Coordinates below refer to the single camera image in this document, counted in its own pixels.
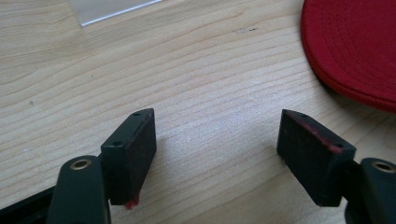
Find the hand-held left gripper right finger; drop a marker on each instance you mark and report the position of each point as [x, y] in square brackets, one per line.
[311, 155]

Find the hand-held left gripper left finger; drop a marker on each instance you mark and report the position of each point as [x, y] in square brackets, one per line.
[129, 158]

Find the clear plastic sheet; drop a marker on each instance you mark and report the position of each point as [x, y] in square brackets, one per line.
[102, 9]

